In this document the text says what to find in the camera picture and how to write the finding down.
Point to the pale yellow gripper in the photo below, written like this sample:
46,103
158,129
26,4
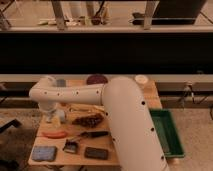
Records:
55,121

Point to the grey-blue towel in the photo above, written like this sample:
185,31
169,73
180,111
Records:
59,113

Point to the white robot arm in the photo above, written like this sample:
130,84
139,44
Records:
133,132

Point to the purple bowl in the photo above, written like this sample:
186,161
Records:
96,79

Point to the orange carrot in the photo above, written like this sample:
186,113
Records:
55,135

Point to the blue sponge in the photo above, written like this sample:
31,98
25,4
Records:
44,153

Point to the dark red grape bunch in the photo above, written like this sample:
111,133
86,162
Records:
90,121

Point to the yellow bananas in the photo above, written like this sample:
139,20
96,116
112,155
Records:
98,109

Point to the black rectangular block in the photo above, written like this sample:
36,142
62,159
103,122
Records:
96,153

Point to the green plastic tray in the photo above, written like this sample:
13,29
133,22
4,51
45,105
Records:
167,133

